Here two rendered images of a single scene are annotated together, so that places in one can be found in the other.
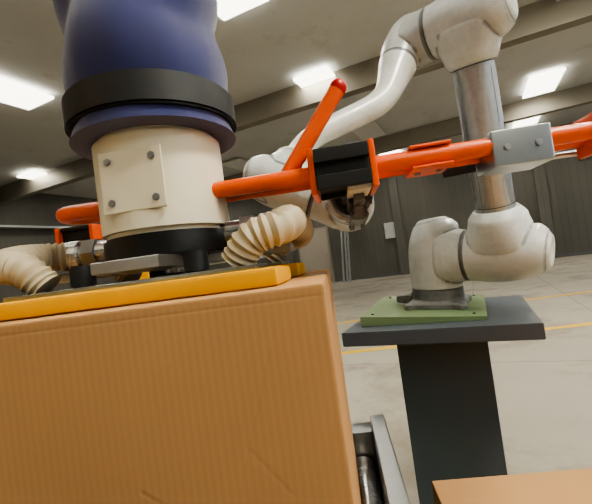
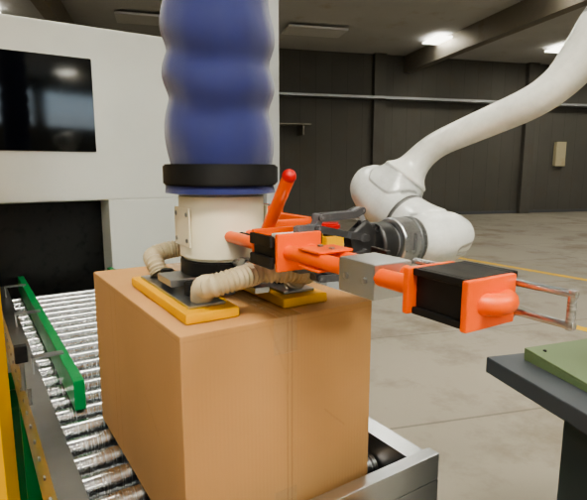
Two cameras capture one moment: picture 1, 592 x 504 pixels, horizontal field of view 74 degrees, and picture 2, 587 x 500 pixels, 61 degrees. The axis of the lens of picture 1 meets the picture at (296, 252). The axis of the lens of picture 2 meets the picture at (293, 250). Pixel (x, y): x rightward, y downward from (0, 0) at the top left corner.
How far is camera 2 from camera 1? 0.75 m
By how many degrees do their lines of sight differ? 52
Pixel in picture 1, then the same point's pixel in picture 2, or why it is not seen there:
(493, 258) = not seen: outside the picture
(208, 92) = (215, 175)
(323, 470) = (177, 431)
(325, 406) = (178, 401)
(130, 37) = (175, 142)
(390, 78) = (560, 62)
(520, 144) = (354, 277)
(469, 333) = not seen: outside the picture
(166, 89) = (186, 178)
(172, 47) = (193, 147)
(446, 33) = not seen: outside the picture
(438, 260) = not seen: outside the picture
